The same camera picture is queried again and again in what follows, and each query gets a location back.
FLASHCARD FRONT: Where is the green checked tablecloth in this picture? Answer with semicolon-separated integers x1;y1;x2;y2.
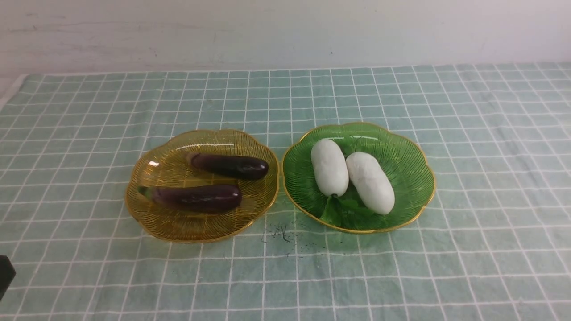
0;62;571;321

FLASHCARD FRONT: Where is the white radish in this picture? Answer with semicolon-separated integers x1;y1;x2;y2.
310;138;375;227
345;152;395;215

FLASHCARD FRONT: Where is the green plastic plate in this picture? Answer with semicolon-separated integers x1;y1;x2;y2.
281;122;436;234

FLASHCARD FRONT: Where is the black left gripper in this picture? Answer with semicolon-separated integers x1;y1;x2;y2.
0;255;17;300

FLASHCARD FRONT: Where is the purple eggplant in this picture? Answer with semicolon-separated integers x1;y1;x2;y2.
184;152;269;181
137;184;242;214

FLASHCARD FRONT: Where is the amber plastic plate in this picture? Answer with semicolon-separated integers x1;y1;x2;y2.
124;129;279;243

